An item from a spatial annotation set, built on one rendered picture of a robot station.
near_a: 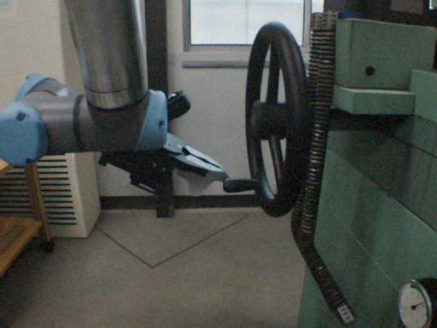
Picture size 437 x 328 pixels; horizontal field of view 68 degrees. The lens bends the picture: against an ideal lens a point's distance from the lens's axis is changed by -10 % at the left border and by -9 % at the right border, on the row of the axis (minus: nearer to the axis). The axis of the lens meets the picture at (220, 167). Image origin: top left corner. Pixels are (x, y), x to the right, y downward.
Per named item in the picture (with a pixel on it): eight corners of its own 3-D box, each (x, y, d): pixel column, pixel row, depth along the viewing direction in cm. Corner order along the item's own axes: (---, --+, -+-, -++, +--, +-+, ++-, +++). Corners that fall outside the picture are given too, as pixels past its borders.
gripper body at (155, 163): (165, 178, 64) (103, 149, 60) (187, 137, 61) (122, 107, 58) (162, 199, 57) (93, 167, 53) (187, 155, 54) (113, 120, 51)
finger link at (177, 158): (202, 170, 60) (155, 148, 57) (207, 161, 59) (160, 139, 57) (204, 183, 55) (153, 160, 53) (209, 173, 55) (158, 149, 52)
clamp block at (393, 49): (308, 76, 57) (311, 21, 54) (379, 79, 59) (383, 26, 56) (348, 89, 44) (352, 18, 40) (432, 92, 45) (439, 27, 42)
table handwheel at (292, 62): (241, 8, 58) (291, 43, 33) (349, 14, 60) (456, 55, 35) (235, 157, 72) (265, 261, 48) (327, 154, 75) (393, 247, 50)
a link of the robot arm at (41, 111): (64, 105, 37) (89, 84, 47) (-24, 111, 36) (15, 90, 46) (74, 169, 41) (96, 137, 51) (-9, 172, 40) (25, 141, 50)
